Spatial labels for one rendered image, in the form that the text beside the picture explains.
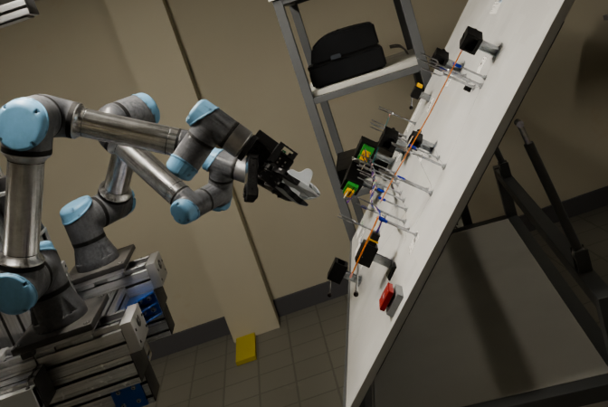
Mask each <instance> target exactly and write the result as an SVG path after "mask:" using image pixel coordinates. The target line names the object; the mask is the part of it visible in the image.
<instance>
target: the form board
mask: <svg viewBox="0 0 608 407"><path fill-rule="evenodd" d="M495 1H496V0H469V1H468V3H467V4H466V6H465V8H464V10H463V12H462V14H461V17H460V19H459V21H458V22H457V24H456V27H455V29H454V31H453V33H452V35H451V38H450V40H449V41H448V43H447V45H446V47H445V50H446V52H448V53H449V59H450V60H452V61H455V62H456V60H457V58H458V56H459V54H460V51H461V49H460V39H461V37H462V35H463V34H464V32H465V30H466V28H467V26H470V27H472V28H476V29H477V30H478V31H481V32H482V34H483V40H484V41H486V42H488V43H491V44H494V45H496V46H498V47H499V45H500V44H501V43H503V47H502V48H501V50H500V52H499V54H498V56H497V57H496V59H495V61H494V62H492V57H493V56H491V55H489V54H487V53H485V52H482V51H480V50H477V52H476V53H475V55H472V54H470V53H468V52H465V51H462V53H461V55H460V57H459V59H458V60H457V63H459V64H461V65H462V64H463V63H464V61H465V65H464V68H467V69H469V70H471V71H475V72H476V70H477V69H478V67H479V65H480V62H481V60H482V58H483V57H484V56H486V57H488V58H487V60H486V61H485V63H484V65H483V67H482V69H481V71H480V75H482V76H484V75H485V76H486V75H487V78H486V80H483V79H482V78H481V77H480V76H478V75H475V74H473V73H471V72H469V71H465V70H464V69H462V70H461V74H466V73H467V76H466V78H468V79H471V80H474V81H476V82H478V83H482V82H484V83H483V86H482V88H481V89H480V87H479V86H478V85H476V87H475V89H474V91H472V90H471V91H470V92H467V91H466V90H464V89H463V88H464V86H465V85H464V84H461V83H459V82H457V81H456V80H451V81H450V83H449V85H448V87H446V86H445V85H444V87H443V89H442V86H443V84H444V82H445V81H446V79H447V77H446V76H441V77H439V76H437V75H435V74H433V75H432V77H431V78H430V80H429V82H428V84H427V86H426V88H425V90H424V93H427V94H429V95H430V94H431V95H432V97H434V100H433V102H432V105H431V106H430V108H429V110H428V112H427V108H428V106H429V104H430V101H431V99H432V98H431V99H430V101H429V102H428V101H427V100H425V99H420V101H421V102H422V104H421V106H420V108H419V110H418V112H417V114H416V116H415V118H414V120H413V122H416V121H417V122H416V125H414V124H413V123H412V125H411V126H410V128H409V130H408V132H407V131H406V130H405V132H404V135H406V136H407V135H408V136H407V138H406V139H408V138H409V136H410V135H411V133H412V131H413V130H414V131H417V129H421V127H422V125H423V123H424V121H425V120H426V118H427V116H428V115H429V113H430V111H431V109H432V106H433V104H434V102H435V101H436V99H437V97H438V95H439V93H440V91H441V89H442V92H441V94H440V96H439V98H438V99H437V101H436V103H435V105H434V107H433V109H432V112H431V114H430V116H429V117H428V119H427V120H426V122H425V124H424V126H423V128H422V133H421V134H423V139H424V140H427V141H429V142H431V143H433V144H434V143H435V142H436V140H437V146H436V148H435V149H434V150H433V152H432V155H434V156H440V159H439V161H437V159H436V158H435V157H432V156H430V157H429V155H427V154H424V155H423V156H425V157H427V158H430V159H431V160H433V161H435V162H438V163H440V164H442V165H443V164H447V165H446V167H445V169H444V170H442V167H441V166H438V165H436V164H434V163H432V162H430V161H427V160H425V159H423V158H422V161H421V163H420V162H419V160H418V159H419V157H418V156H416V155H413V154H410V155H409V156H408V154H407V156H406V158H405V159H404V161H403V163H402V164H401V166H400V168H399V170H398V172H397V173H396V176H398V175H399V176H401V177H404V178H405V179H407V180H409V181H411V182H413V183H416V184H418V185H420V186H423V187H425V188H426V187H427V188H428V187H430V188H429V191H431V190H433V193H432V196H429V194H428V193H426V192H425V191H422V190H420V189H418V188H416V187H413V186H411V185H409V184H406V183H404V182H402V181H399V180H397V181H396V182H397V183H399V182H400V184H399V186H398V187H397V185H395V184H393V183H391V184H390V186H389V187H390V188H392V189H394V190H395V191H398V192H402V191H403V192H402V194H401V196H400V195H399V194H398V193H396V192H393V191H391V190H389V189H388V190H387V192H388V193H389V194H392V195H395V196H397V197H399V198H401V199H404V198H405V201H404V203H403V202H402V201H401V200H399V199H397V198H395V197H392V196H391V195H389V194H385V193H382V194H381V195H380V196H381V197H383V196H384V194H385V196H384V199H385V200H387V201H389V202H392V203H394V204H397V205H400V206H402V207H403V208H407V207H408V209H407V212H405V210H404V209H402V208H399V207H397V206H395V205H393V204H390V203H388V202H384V201H382V202H381V201H380V200H379V199H378V197H377V192H375V194H374V196H373V199H372V200H373V204H375V205H376V206H377V208H378V209H379V210H382V211H384V212H386V213H390V214H391V215H393V216H395V217H398V218H400V219H402V220H405V219H407V220H406V223H405V225H404V224H403V222H401V221H399V220H396V219H395V218H393V217H390V216H388V215H386V218H385V219H386V220H388V221H390V222H394V223H396V224H398V225H401V226H403V227H404V228H409V227H410V230H409V231H410V232H414V233H416V232H417V231H418V232H419V240H418V241H417V243H416V244H415V246H414V248H413V251H412V253H411V254H410V252H409V246H410V244H411V242H412V240H413V238H414V236H413V234H410V233H409V232H408V233H407V232H406V231H403V230H401V229H399V228H396V227H394V226H393V225H391V224H388V223H384V222H382V224H381V226H380V230H379V231H380V235H381V236H380V238H379V240H378V244H377V246H378V251H377V253H379V254H381V255H383V256H385V257H387V258H389V259H391V258H393V261H394V262H395V263H396V267H397V268H396V270H395V272H394V275H393V277H392V278H391V280H388V278H387V277H386V272H387V271H388V268H387V267H385V266H383V265H380V264H378V263H376V262H374V261H373V262H372V264H371V266H370V268H368V267H365V266H363V267H362V269H361V270H360V265H361V264H359V272H358V276H361V274H362V281H361V283H360V285H359V287H358V284H357V291H358V296H357V297H355V296H354V292H355V290H356V283H355V282H353V281H351V283H350V308H349V331H348V356H347V403H346V407H359V406H360V404H361V402H362V401H363V399H364V397H365V395H366V393H367V391H368V389H369V387H370V385H371V383H372V382H373V380H374V379H375V376H376V374H377V372H378V370H379V368H380V366H381V364H382V363H383V361H384V360H385V357H386V355H387V353H388V351H389V349H390V348H391V346H392V344H393V342H394V340H395V338H396V336H397V335H398V333H399V331H400V329H401V327H402V325H403V323H404V321H405V320H406V318H407V316H408V314H409V312H410V310H411V308H412V306H413V304H414V302H415V300H416V299H417V297H418V295H419V293H420V291H421V290H422V288H423V285H424V283H425V281H426V280H427V278H428V276H429V275H430V273H431V271H432V268H433V266H434V264H435V262H436V261H437V260H438V258H439V256H440V254H441V252H442V249H443V247H444V245H445V244H446V242H447V240H448V239H449V237H450V235H451V232H452V231H453V229H454V227H455V225H456V223H457V221H458V220H459V218H460V216H461V214H462V212H463V210H464V208H465V206H466V204H467V202H468V201H469V200H470V197H471V195H472V193H473V191H474V189H475V187H476V185H477V184H478V182H479V180H480V178H481V176H482V174H483V172H484V171H485V169H486V167H487V165H488V163H489V161H490V159H491V157H492V156H493V154H494V152H495V150H496V148H497V146H498V144H499V141H500V140H501V139H502V137H503V135H504V133H505V131H506V129H507V127H508V125H509V123H510V121H511V120H512V118H513V116H514V114H515V112H516V111H517V109H518V106H519V104H520V102H521V100H522V99H523V97H524V96H525V94H526V92H527V89H528V87H529V85H530V83H531V81H532V80H533V79H534V77H535V75H536V73H537V70H538V68H539V66H540V65H541V63H542V61H543V60H544V58H545V56H546V53H547V52H548V50H549V48H550V46H551V44H552V42H553V41H554V39H555V37H556V35H557V33H558V31H559V29H560V27H561V25H562V23H563V21H564V20H565V18H566V16H567V14H568V12H569V10H570V8H571V7H572V5H573V3H574V1H575V0H502V2H501V5H500V7H499V9H498V11H497V13H496V14H489V12H490V10H491V8H492V6H493V5H494V3H495ZM402 138H403V139H405V137H402ZM406 139H405V140H406ZM378 196H379V195H378ZM380 202H381V203H380ZM388 282H389V283H391V284H393V288H394V286H395V284H398V285H400V286H402V287H403V293H404V297H403V299H402V301H401V303H400V305H399V307H398V309H397V310H396V312H395V314H394V316H393V317H390V316H388V315H387V314H386V309H385V311H382V310H380V307H379V299H380V298H381V296H382V294H383V292H384V290H385V287H386V285H387V283H388Z"/></svg>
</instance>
